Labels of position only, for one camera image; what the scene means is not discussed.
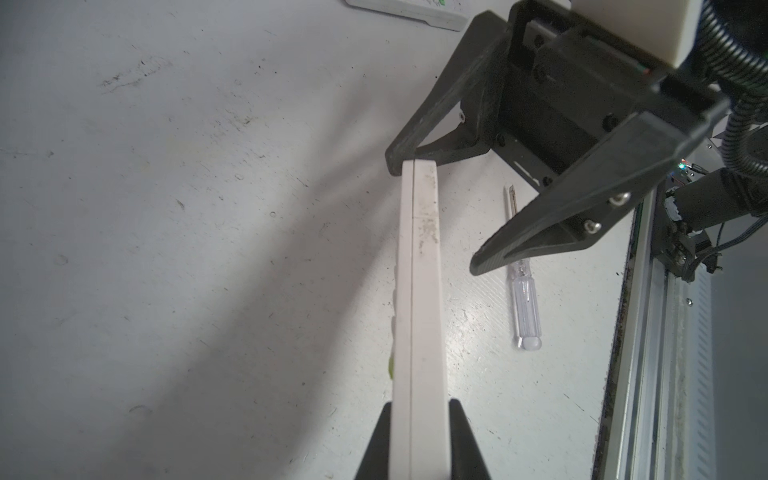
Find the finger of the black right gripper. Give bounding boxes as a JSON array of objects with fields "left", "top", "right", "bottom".
[
  {"left": 385, "top": 11, "right": 510, "bottom": 176},
  {"left": 469, "top": 111, "right": 702, "bottom": 276}
]

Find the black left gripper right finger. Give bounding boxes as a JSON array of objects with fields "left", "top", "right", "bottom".
[{"left": 448, "top": 398, "right": 491, "bottom": 480}]

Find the white remote with batteries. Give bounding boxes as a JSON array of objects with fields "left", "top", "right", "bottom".
[{"left": 388, "top": 160, "right": 451, "bottom": 479}]

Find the white remote with display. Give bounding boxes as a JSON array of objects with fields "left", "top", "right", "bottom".
[{"left": 345, "top": 0, "right": 469, "bottom": 31}]

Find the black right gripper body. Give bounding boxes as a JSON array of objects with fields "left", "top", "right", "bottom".
[{"left": 461, "top": 1, "right": 728, "bottom": 192}]

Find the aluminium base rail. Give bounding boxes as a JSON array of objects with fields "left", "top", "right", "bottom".
[{"left": 592, "top": 190, "right": 717, "bottom": 479}]

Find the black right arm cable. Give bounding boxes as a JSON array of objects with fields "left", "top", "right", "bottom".
[{"left": 695, "top": 0, "right": 768, "bottom": 181}]

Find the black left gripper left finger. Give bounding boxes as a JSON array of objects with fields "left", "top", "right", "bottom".
[{"left": 354, "top": 402, "right": 392, "bottom": 480}]

